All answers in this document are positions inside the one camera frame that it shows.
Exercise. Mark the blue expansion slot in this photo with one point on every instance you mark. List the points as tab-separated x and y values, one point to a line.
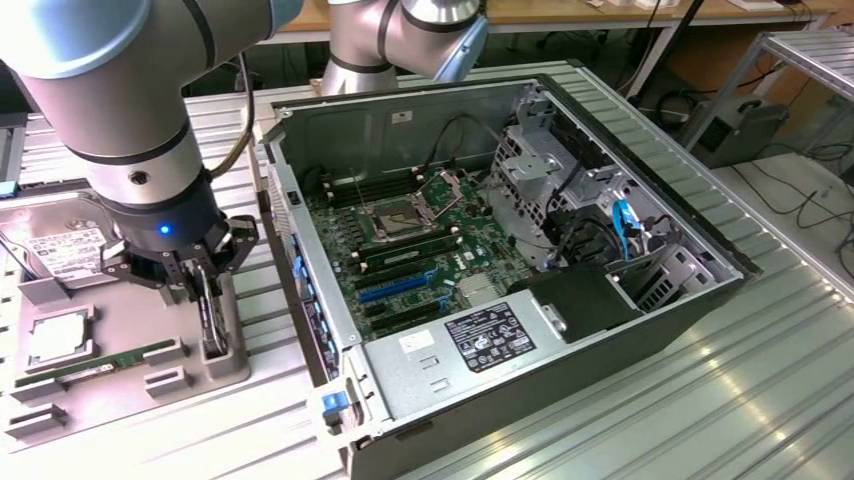
394	293

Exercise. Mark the installed green RAM stick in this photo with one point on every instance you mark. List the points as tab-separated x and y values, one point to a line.
410	250

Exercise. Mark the black expansion slot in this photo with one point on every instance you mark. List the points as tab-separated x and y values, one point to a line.
390	277

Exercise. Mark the silver CPU chip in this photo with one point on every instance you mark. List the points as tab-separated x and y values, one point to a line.
59	340

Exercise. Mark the metal socket cover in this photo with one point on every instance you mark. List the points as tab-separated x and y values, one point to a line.
436	192

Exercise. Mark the aluminium frame table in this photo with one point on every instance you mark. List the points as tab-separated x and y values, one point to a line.
807	75

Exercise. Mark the black open PC case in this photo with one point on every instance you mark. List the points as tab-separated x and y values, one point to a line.
667	210

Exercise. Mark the grey appliance box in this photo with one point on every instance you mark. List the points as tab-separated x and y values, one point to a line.
737	132

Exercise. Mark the metal disk bay cage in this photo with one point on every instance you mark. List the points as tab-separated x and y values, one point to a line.
534	185

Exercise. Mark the blue case latch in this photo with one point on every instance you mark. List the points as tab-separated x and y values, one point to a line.
334	405

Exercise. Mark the grey power supply unit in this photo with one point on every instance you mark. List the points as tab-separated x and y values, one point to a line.
460	360

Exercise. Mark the CPU socket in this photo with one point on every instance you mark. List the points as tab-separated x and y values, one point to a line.
396	220

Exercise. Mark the thin metal locking lever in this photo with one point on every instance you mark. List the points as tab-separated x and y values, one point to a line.
359	190

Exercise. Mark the silver chipset heatsink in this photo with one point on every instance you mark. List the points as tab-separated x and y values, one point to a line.
479	290

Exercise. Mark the wooden desk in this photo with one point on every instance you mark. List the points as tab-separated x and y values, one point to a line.
601	15

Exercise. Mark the green motherboard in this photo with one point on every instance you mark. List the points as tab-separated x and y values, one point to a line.
460	250

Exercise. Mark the grey parts rack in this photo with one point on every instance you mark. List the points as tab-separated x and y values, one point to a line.
120	380

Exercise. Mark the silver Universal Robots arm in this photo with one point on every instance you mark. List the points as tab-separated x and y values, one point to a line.
120	75

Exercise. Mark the silver hard disk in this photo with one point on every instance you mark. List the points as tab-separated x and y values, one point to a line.
60	240

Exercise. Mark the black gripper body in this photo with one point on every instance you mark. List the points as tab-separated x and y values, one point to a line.
156	225

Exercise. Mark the black plastic air shroud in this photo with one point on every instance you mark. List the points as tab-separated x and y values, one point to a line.
581	300

